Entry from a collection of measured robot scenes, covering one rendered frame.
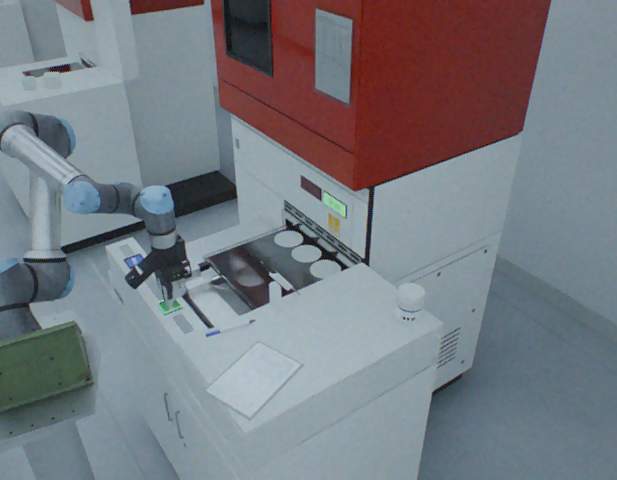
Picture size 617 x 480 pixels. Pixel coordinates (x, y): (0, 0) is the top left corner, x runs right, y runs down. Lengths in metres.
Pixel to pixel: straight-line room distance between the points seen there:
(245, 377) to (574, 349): 2.05
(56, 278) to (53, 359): 0.27
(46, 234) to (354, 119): 0.93
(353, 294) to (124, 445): 1.32
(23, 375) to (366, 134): 1.08
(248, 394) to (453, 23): 1.10
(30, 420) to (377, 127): 1.18
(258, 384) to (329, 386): 0.17
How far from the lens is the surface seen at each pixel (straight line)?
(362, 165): 1.63
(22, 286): 1.76
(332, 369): 1.47
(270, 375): 1.46
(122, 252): 1.96
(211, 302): 1.81
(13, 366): 1.66
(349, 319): 1.61
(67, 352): 1.65
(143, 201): 1.49
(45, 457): 1.98
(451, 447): 2.59
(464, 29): 1.75
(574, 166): 3.06
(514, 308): 3.31
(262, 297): 1.78
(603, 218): 3.06
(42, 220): 1.82
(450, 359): 2.61
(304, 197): 1.99
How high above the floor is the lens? 2.03
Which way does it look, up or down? 34 degrees down
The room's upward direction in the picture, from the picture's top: straight up
